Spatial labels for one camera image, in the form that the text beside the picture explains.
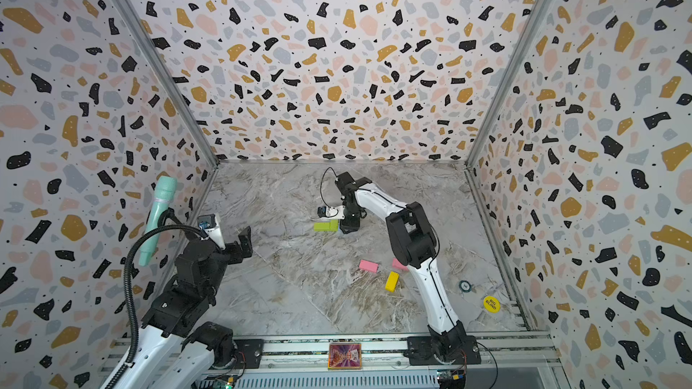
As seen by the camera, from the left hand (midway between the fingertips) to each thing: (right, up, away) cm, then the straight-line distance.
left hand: (237, 230), depth 74 cm
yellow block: (+44, -19, +14) cm, 50 cm away
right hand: (+30, -1, +28) cm, 41 cm away
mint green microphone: (-16, +11, -5) cm, 20 cm away
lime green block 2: (+24, -2, +25) cm, 35 cm away
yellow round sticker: (+75, -25, +9) cm, 79 cm away
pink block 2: (+43, -6, -11) cm, 45 cm away
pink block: (+37, -15, +16) cm, 42 cm away
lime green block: (+19, -3, +25) cm, 32 cm away
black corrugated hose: (-4, -18, -31) cm, 36 cm away
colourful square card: (+30, -33, -2) cm, 45 cm away
